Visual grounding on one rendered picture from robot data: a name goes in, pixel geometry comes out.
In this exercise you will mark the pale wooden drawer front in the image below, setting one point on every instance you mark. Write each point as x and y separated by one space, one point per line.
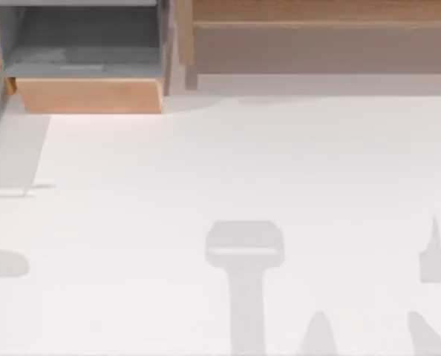
90 95

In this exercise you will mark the wooden open shelf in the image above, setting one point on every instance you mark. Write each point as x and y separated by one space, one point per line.
317 37

